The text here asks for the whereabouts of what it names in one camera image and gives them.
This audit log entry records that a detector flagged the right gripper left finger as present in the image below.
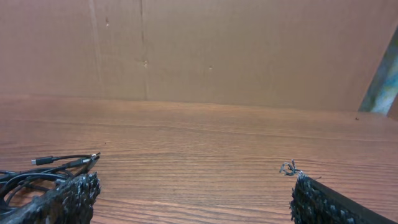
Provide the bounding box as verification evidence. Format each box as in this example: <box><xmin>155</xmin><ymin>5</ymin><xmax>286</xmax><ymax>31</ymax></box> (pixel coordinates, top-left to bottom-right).
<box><xmin>1</xmin><ymin>172</ymin><xmax>101</xmax><ymax>224</ymax></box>

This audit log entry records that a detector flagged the long black usb cable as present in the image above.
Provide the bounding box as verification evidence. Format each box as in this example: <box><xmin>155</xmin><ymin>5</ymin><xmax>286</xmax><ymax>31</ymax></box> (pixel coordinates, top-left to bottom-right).
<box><xmin>0</xmin><ymin>154</ymin><xmax>94</xmax><ymax>187</ymax></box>

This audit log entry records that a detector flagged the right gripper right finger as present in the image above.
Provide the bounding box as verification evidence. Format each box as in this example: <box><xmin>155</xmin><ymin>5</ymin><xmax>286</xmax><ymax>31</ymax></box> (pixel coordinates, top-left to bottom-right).
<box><xmin>290</xmin><ymin>175</ymin><xmax>397</xmax><ymax>224</ymax></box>

